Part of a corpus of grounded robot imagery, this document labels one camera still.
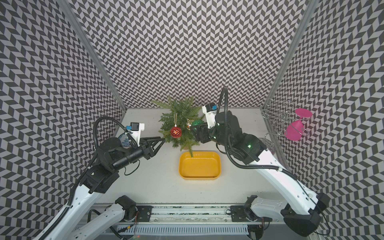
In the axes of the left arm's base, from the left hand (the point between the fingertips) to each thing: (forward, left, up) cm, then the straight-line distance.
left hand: (163, 142), depth 63 cm
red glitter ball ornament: (+6, -5, -1) cm, 7 cm away
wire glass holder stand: (+38, -70, -21) cm, 82 cm away
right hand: (+4, -15, +3) cm, 16 cm away
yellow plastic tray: (+3, -17, -33) cm, 37 cm away
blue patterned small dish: (+20, +35, -31) cm, 51 cm away
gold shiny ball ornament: (+11, -11, -1) cm, 16 cm away
